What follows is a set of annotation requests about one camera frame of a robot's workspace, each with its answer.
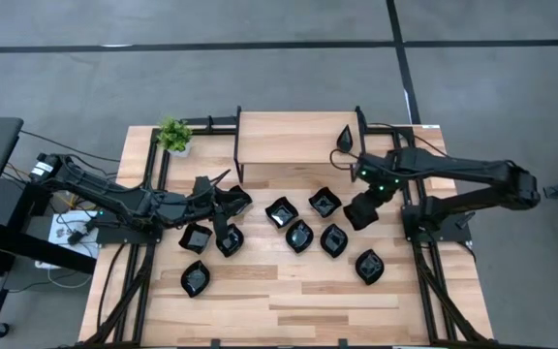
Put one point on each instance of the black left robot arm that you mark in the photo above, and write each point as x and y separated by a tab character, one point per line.
129	201

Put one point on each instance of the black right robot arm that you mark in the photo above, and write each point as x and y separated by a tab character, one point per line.
453	167

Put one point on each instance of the wooden shelf with black legs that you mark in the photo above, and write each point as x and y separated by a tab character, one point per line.
298	138

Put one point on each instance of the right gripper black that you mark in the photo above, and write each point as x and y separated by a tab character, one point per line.
381	194

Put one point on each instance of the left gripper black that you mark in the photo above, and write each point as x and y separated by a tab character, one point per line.
204	206

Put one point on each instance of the black computer tower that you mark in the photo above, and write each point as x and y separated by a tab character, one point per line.
5	208

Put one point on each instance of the black teardrop mini plate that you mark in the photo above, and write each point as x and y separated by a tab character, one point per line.
344	140

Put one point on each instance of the green plant in white pot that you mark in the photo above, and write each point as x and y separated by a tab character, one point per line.
175	136

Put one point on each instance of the white paper sheet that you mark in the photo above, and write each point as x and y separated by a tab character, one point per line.
66	232

